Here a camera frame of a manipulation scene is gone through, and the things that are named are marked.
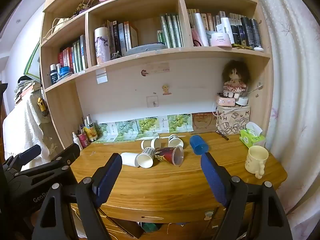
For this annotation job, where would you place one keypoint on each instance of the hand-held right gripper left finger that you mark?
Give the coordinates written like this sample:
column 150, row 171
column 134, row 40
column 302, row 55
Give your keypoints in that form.
column 107, row 180

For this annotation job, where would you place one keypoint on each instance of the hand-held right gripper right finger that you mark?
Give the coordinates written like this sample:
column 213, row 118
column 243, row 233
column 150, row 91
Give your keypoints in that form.
column 215, row 181

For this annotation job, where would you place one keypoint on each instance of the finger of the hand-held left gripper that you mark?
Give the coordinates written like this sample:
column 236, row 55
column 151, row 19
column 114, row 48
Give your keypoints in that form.
column 26, row 155
column 66, row 155

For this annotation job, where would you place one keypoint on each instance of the plain white paper cup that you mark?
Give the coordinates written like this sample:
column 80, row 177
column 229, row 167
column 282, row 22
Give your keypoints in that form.
column 128, row 159

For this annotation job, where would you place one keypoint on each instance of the blue plastic cup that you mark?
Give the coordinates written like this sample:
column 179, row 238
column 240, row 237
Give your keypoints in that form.
column 198, row 145

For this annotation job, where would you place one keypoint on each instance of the checkered paper cup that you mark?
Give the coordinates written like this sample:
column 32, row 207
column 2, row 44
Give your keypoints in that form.
column 146, row 157

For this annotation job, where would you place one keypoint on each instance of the red patterned paper cup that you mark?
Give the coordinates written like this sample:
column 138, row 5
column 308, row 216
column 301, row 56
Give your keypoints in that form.
column 170, row 155

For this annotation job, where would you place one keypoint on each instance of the brown paper cup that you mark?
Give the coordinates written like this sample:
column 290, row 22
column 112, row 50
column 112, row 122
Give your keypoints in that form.
column 150, row 143

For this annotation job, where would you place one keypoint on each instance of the white black-print paper cup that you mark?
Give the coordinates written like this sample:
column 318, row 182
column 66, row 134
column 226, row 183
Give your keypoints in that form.
column 175, row 141

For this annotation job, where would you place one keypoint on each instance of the white spray bottle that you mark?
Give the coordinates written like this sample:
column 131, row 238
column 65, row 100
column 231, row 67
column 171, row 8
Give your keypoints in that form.
column 77, row 142

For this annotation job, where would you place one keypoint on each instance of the white lace cloth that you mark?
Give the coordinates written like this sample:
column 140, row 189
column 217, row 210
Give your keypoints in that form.
column 27, row 132

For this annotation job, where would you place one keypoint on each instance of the pink tube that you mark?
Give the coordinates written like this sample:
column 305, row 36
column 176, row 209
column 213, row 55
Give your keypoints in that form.
column 83, row 138

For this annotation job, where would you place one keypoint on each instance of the white drawer hook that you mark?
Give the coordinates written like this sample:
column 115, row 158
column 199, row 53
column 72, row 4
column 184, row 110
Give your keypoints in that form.
column 208, row 215

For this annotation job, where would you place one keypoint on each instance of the cream ceramic mug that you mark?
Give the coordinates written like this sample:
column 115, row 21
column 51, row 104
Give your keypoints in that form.
column 255, row 161

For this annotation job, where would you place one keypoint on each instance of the black pen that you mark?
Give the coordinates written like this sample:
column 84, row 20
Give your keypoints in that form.
column 222, row 135

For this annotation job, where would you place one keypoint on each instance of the grape print box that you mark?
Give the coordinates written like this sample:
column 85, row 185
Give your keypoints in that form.
column 126, row 129
column 178, row 122
column 147, row 126
column 108, row 131

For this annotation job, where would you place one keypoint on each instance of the yellow toy figure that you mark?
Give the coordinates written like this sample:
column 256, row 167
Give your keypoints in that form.
column 41, row 105

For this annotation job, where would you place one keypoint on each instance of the green tissue box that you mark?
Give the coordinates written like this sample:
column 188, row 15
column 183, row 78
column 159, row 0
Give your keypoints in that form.
column 251, row 138

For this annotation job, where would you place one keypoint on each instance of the brown printed cardboard box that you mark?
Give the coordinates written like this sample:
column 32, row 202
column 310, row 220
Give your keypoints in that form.
column 203, row 122

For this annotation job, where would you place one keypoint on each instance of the cube pattern cardboard box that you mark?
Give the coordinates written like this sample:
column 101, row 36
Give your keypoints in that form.
column 232, row 121

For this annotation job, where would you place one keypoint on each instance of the stack of papers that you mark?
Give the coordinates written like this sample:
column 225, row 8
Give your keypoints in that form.
column 25, row 88

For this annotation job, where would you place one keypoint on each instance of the pink speaker box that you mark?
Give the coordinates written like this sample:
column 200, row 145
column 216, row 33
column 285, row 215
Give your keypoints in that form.
column 226, row 101

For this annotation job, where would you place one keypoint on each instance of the black bottle white cap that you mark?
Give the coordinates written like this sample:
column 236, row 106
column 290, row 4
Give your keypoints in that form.
column 53, row 74

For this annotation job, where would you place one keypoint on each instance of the blue jar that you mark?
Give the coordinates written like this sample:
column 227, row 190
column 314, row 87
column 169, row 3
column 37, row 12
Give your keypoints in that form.
column 65, row 71

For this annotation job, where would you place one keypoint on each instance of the white round charger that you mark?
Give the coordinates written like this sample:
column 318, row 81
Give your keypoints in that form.
column 242, row 101

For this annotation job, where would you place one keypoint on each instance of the white shelf label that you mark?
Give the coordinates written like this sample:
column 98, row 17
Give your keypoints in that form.
column 101, row 76

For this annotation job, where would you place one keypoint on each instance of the green framed picture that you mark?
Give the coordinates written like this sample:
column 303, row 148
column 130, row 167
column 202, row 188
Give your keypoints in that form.
column 32, row 63

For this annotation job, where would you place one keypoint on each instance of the row of red green books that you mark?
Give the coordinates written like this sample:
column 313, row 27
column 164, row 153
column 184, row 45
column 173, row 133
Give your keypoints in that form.
column 75, row 56

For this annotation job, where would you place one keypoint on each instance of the bear sticker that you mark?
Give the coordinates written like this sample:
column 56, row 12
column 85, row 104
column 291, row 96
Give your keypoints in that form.
column 166, row 89

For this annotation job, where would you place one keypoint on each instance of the brown-haired rag doll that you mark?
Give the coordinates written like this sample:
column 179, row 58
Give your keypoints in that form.
column 235, row 78

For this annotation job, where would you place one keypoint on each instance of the white dotted curtain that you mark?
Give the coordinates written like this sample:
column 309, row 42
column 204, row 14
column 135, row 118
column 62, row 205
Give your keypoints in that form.
column 292, row 100

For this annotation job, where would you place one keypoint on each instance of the brown round sticker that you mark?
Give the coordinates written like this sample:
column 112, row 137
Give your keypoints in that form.
column 144, row 73

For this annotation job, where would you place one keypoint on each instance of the white ink-print flask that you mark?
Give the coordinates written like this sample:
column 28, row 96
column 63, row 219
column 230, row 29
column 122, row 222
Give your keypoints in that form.
column 102, row 46

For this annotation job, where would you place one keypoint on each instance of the wooden bookshelf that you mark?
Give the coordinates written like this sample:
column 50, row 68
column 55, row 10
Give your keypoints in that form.
column 155, row 62

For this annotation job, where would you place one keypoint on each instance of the row of dark books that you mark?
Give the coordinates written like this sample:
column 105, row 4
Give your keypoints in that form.
column 122, row 37

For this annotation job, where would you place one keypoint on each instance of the grey oval case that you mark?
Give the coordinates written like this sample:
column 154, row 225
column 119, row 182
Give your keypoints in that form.
column 146, row 48

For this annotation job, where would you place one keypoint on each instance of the pink cream jar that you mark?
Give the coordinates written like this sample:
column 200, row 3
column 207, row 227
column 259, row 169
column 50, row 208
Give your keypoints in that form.
column 220, row 39

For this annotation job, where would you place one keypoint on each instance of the dried flower bunch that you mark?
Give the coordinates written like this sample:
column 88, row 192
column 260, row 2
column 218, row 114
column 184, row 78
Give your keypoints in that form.
column 80, row 7

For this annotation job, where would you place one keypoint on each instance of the black tube bottle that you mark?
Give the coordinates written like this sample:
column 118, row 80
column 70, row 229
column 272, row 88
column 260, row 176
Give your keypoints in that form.
column 257, row 35
column 246, row 32

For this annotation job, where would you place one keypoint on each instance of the white tube bottle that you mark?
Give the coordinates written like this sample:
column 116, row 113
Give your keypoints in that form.
column 227, row 28

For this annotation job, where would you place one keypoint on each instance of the row of pale books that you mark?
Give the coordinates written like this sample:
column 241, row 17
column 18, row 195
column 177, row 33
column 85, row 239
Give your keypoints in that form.
column 210, row 22

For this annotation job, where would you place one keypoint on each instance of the clear wall hook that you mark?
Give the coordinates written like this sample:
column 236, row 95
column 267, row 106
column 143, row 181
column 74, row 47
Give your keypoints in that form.
column 152, row 101

